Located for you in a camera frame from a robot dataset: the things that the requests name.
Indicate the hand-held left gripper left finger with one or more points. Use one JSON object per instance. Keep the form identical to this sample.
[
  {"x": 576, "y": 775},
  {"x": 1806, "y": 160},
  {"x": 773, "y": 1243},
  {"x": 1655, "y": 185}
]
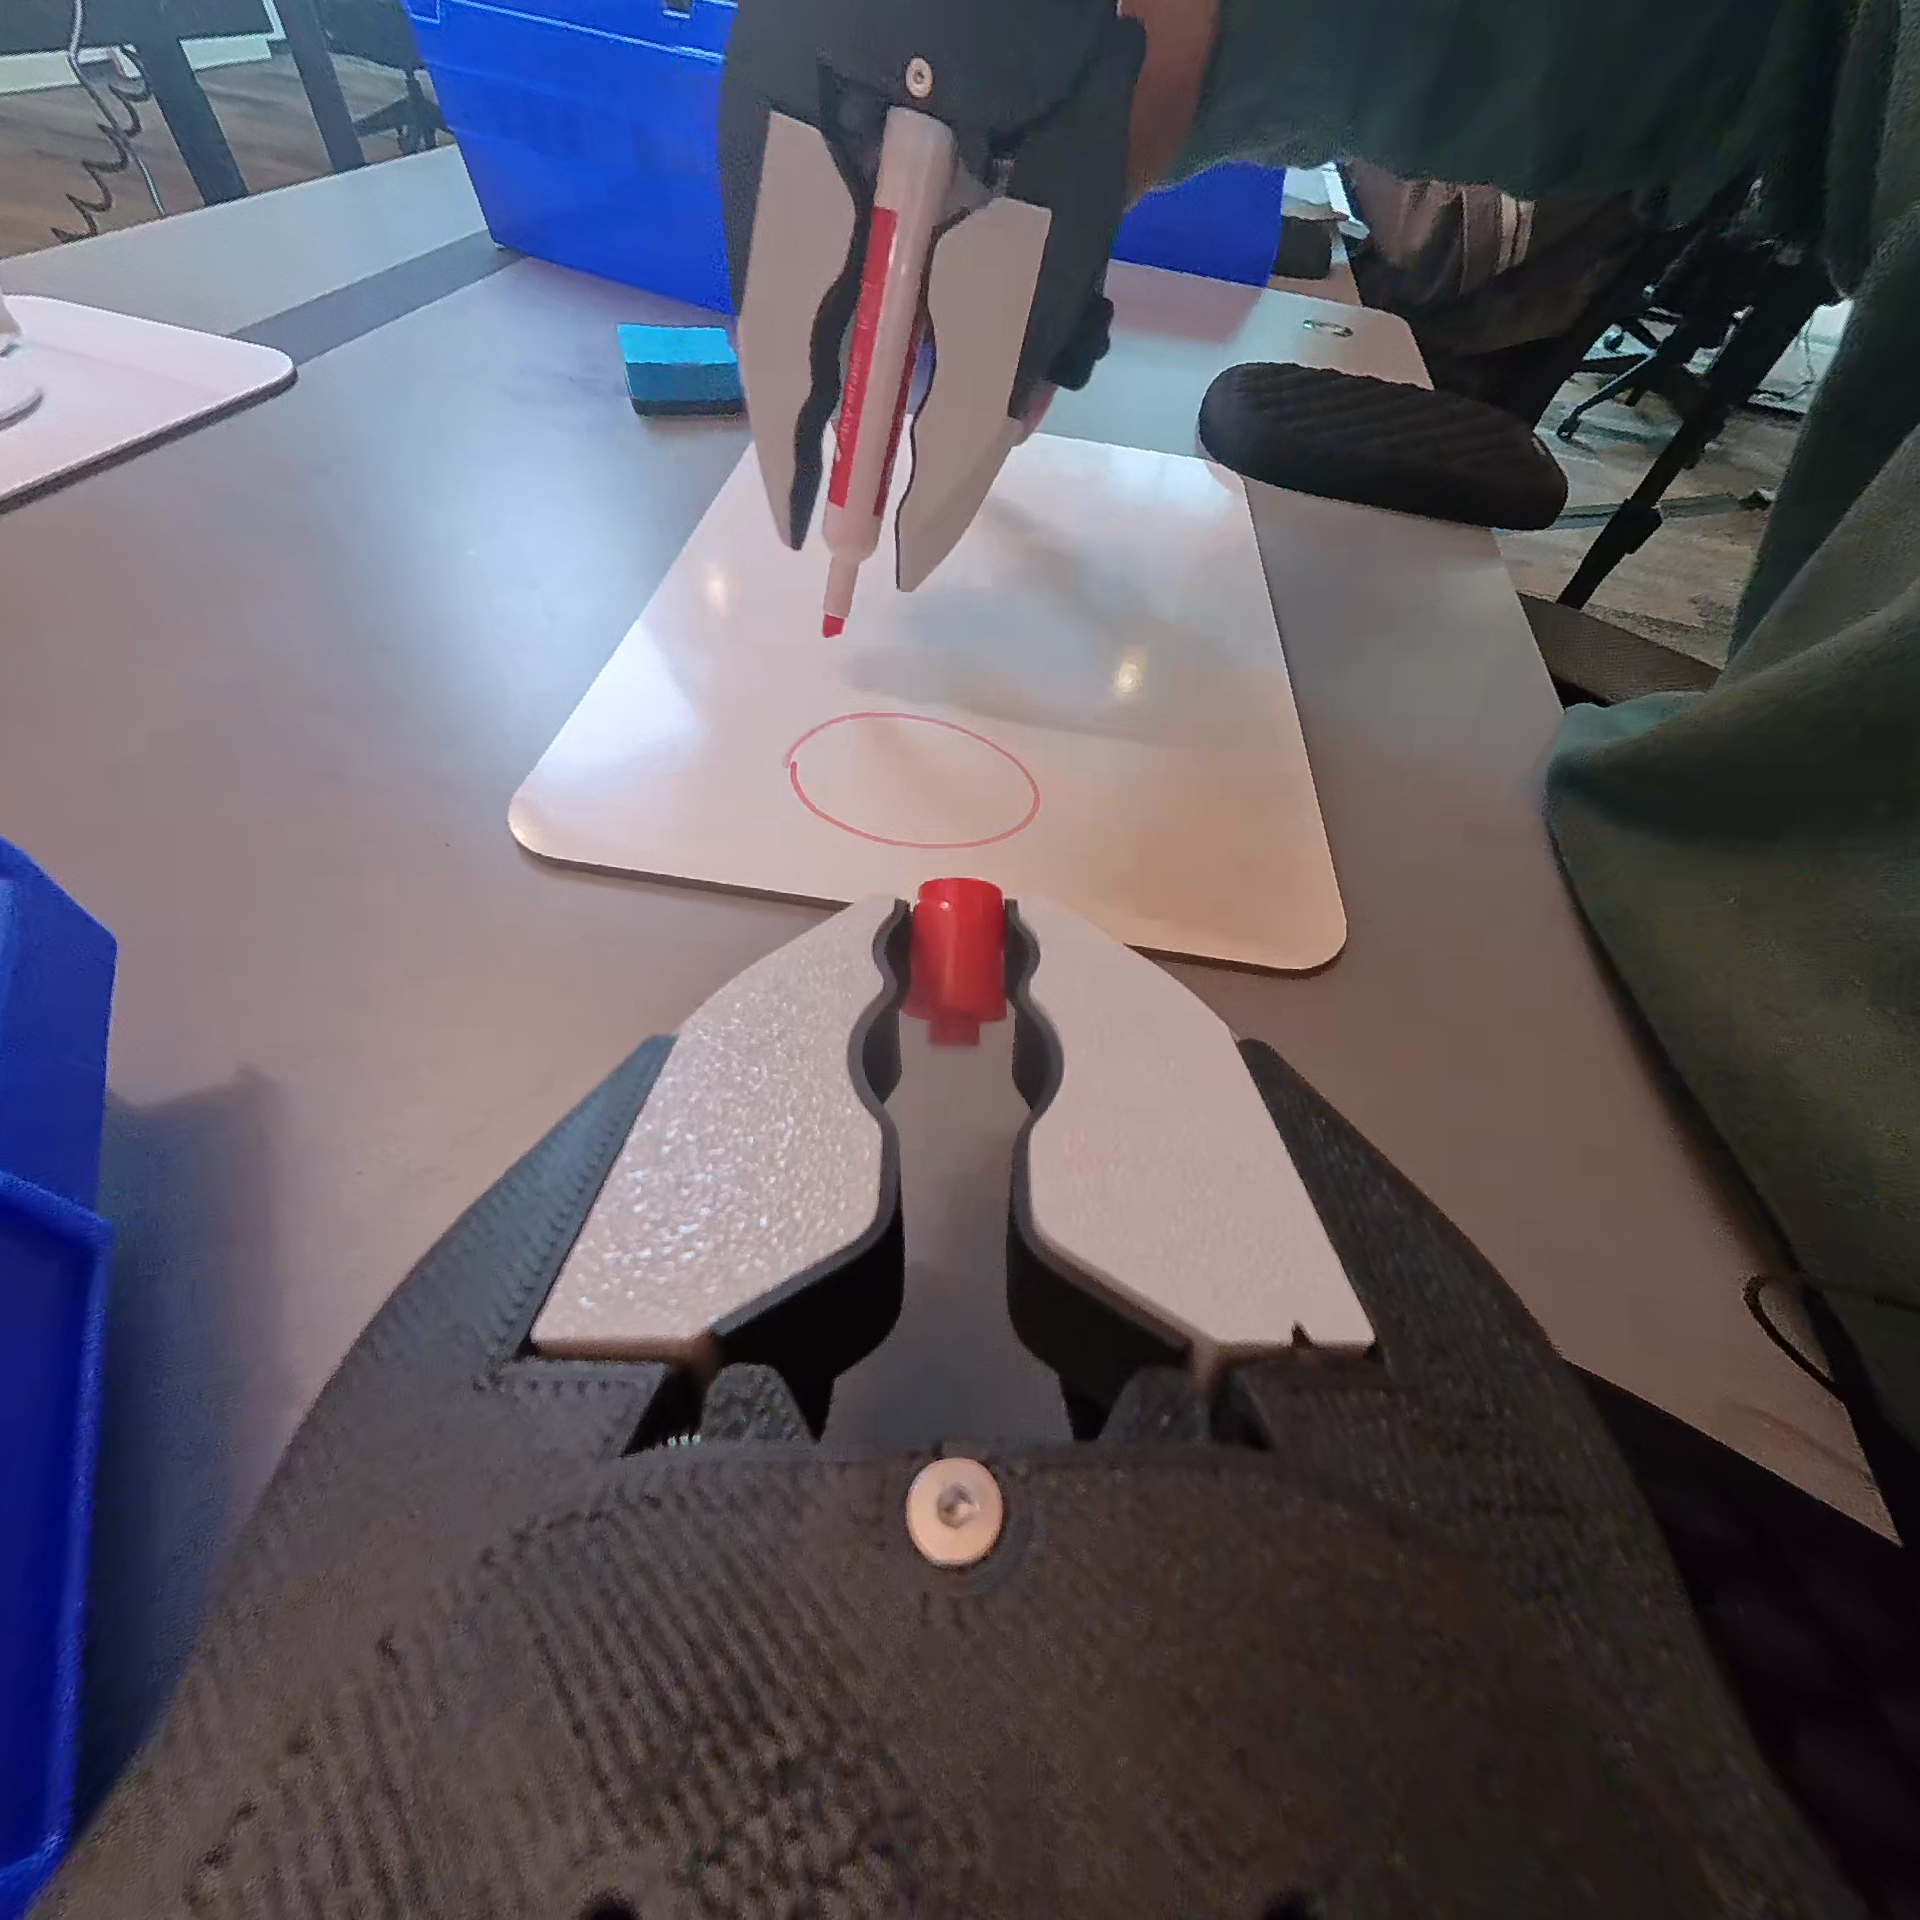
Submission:
[{"x": 722, "y": 1178}]

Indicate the red dry-erase marker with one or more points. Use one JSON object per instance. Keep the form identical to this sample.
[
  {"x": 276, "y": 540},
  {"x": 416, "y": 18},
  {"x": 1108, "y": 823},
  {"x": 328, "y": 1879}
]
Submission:
[{"x": 871, "y": 361}]

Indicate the blue whiteboard eraser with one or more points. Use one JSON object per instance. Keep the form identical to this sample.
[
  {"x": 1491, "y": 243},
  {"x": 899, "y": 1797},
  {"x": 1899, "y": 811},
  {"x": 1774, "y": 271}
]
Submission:
[{"x": 683, "y": 365}]

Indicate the white whiteboard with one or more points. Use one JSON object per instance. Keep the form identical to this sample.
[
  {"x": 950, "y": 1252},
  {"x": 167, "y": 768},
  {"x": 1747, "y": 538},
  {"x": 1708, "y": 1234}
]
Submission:
[{"x": 1171, "y": 720}]

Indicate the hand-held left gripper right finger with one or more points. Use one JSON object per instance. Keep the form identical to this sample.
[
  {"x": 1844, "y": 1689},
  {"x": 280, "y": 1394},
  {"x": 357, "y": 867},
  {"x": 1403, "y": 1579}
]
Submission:
[{"x": 1188, "y": 1178}]

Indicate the red marker cap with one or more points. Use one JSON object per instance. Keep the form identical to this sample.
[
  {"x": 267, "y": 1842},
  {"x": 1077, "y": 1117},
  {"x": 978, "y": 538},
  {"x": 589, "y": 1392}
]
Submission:
[{"x": 962, "y": 947}]

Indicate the green sweatshirt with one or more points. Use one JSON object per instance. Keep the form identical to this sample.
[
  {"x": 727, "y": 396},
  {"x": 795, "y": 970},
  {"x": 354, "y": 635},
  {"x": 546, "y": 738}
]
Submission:
[{"x": 1773, "y": 841}]

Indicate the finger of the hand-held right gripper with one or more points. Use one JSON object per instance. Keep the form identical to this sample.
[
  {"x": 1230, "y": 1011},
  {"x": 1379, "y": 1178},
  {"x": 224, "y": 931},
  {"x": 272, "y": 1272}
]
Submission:
[
  {"x": 787, "y": 300},
  {"x": 987, "y": 361}
]

